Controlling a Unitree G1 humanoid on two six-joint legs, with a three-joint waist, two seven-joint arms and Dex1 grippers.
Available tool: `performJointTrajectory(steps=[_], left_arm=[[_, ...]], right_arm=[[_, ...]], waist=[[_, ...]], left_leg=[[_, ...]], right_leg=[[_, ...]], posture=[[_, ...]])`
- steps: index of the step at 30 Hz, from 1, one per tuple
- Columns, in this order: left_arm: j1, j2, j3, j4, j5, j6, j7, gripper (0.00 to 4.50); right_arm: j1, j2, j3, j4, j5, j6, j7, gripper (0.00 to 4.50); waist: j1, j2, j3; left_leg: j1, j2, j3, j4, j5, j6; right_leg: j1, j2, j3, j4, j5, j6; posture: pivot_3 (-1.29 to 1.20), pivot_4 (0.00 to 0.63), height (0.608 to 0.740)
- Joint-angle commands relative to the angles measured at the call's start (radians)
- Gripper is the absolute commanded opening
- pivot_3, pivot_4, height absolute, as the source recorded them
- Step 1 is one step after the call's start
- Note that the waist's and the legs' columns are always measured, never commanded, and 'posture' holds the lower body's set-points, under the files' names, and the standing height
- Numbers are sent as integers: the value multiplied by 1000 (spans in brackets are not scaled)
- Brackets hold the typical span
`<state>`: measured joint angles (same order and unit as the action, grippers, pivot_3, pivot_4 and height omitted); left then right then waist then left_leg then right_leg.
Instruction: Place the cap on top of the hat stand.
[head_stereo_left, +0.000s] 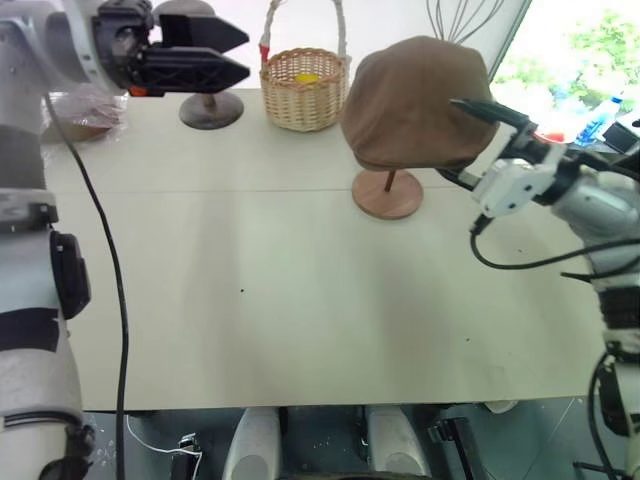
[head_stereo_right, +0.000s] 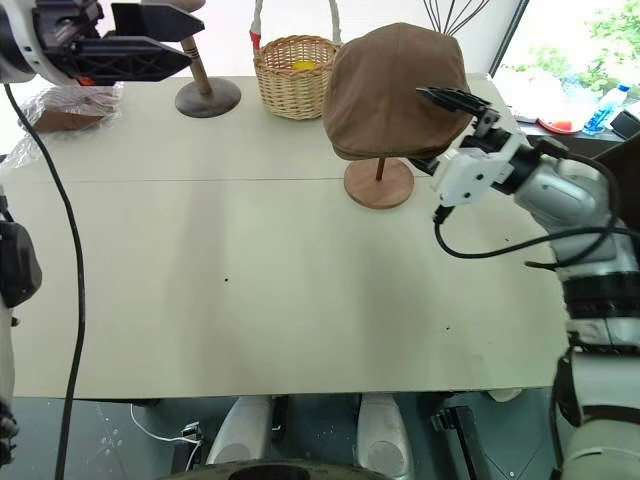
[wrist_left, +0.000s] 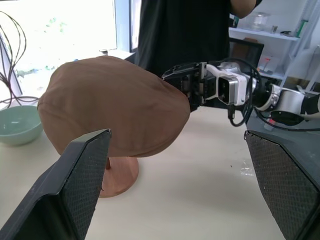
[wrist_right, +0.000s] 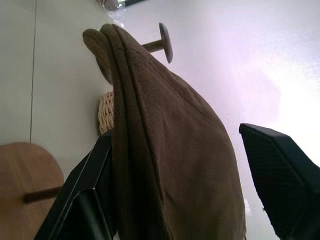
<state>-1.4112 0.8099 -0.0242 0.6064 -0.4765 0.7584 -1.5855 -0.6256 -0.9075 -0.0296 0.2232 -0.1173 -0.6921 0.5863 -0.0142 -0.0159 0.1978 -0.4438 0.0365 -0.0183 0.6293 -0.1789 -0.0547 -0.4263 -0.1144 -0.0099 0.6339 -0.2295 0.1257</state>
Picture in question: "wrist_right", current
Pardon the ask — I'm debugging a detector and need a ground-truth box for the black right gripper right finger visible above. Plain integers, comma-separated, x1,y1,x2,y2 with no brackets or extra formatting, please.
238,122,320,240

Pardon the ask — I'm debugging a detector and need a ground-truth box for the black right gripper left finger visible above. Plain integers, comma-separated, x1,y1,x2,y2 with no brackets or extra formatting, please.
34,130,118,240

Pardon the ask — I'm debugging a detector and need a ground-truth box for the brown fabric cap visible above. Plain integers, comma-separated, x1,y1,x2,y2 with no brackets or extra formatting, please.
82,23,249,240

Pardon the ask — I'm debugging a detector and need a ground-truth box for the wooden hat stand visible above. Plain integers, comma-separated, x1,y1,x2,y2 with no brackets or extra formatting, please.
141,22,174,64

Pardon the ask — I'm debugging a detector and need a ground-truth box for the round wooden board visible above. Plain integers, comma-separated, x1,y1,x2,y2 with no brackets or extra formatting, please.
0,141,65,240

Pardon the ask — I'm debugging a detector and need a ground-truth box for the woven wicker basket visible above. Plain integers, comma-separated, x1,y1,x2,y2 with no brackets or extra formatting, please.
97,91,116,137

